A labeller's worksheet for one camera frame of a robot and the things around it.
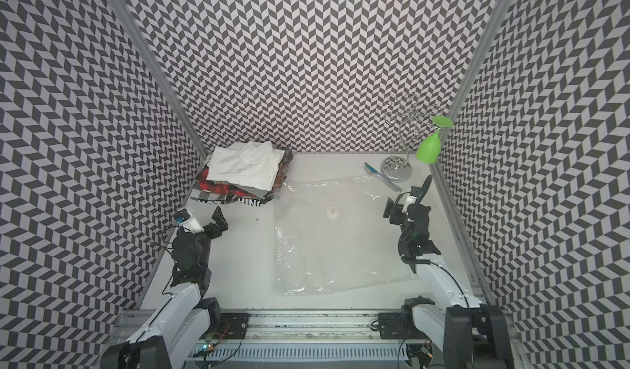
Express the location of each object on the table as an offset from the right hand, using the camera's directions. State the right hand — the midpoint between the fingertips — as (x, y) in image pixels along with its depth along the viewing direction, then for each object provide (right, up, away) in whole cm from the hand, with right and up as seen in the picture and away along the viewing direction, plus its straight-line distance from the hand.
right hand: (402, 204), depth 86 cm
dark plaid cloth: (-45, +13, +16) cm, 50 cm away
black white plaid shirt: (-79, +2, +14) cm, 80 cm away
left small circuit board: (-60, -37, -19) cm, 73 cm away
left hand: (-68, -2, -3) cm, 68 cm away
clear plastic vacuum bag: (-25, -14, +10) cm, 30 cm away
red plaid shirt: (-70, +5, +12) cm, 72 cm away
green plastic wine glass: (+10, +20, +2) cm, 22 cm away
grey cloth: (-54, +4, +11) cm, 56 cm away
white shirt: (-57, +15, +12) cm, 60 cm away
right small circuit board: (+1, -39, -18) cm, 43 cm away
